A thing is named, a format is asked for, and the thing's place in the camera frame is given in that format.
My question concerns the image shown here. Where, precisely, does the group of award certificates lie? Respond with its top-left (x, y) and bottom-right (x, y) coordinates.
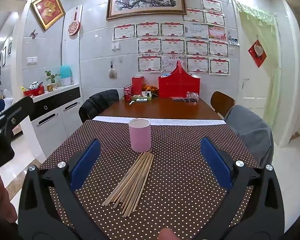
top-left (112, 0), bottom-right (231, 76)

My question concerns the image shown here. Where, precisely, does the white door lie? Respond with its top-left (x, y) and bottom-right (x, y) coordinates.
top-left (239, 11), bottom-right (270, 111)

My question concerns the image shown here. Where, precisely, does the black padded jacket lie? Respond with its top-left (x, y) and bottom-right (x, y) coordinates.
top-left (78, 89), bottom-right (120, 123)

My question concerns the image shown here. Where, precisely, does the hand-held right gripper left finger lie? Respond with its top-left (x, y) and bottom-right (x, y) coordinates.
top-left (17, 139), bottom-right (110, 240)

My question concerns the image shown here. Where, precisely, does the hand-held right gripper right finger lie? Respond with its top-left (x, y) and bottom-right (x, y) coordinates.
top-left (190, 137), bottom-right (286, 240)

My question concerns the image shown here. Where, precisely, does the pink cylindrical cup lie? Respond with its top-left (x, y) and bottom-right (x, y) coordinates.
top-left (129, 119), bottom-right (151, 153)

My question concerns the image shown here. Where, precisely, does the teal white humidifier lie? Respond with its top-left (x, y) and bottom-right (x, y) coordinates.
top-left (60, 65), bottom-right (74, 86)

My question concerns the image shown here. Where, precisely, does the person's right hand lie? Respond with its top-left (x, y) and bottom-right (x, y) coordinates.
top-left (157, 227), bottom-right (176, 240)

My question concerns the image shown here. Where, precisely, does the white black sideboard cabinet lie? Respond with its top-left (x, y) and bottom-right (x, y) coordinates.
top-left (29, 84), bottom-right (84, 141)

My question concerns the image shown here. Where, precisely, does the gold framed red picture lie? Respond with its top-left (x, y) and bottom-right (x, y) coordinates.
top-left (30, 0), bottom-right (66, 31)

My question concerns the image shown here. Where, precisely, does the brown wooden chair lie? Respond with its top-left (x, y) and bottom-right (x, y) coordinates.
top-left (210, 91), bottom-right (236, 118)

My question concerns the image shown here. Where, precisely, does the grey jacket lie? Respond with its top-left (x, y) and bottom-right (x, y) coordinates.
top-left (224, 105), bottom-right (274, 168)

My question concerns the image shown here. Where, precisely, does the potted green plant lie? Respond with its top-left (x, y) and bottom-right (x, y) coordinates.
top-left (45, 70), bottom-right (62, 92)

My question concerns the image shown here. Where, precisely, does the person's left hand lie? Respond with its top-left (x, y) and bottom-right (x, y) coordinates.
top-left (0, 172), bottom-right (18, 223)

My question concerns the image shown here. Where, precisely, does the red heart door ornament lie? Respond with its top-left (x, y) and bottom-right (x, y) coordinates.
top-left (248, 40), bottom-right (267, 68)

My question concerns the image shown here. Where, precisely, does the red gift bag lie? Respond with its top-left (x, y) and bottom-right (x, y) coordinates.
top-left (158, 60), bottom-right (201, 99)

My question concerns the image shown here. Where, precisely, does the bunch of wooden chopsticks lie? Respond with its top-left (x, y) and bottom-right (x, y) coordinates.
top-left (101, 150), bottom-right (155, 218)

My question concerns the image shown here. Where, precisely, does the red round wall ornament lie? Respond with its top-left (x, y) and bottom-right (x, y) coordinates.
top-left (68, 11), bottom-right (81, 37)

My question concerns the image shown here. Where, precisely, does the green curtain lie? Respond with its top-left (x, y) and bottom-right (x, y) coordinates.
top-left (234, 0), bottom-right (282, 151)

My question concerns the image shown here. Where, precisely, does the red box of snacks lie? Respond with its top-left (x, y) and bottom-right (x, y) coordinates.
top-left (20, 81), bottom-right (45, 98)

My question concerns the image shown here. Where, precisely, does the brown polka dot tablecloth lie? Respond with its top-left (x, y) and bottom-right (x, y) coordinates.
top-left (39, 119), bottom-right (262, 240)

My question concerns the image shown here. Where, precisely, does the hanging grey brush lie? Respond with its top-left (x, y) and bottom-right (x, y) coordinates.
top-left (108, 61), bottom-right (117, 79)

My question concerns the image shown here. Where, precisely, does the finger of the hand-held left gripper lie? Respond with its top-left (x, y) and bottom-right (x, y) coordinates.
top-left (0, 96), bottom-right (35, 133)

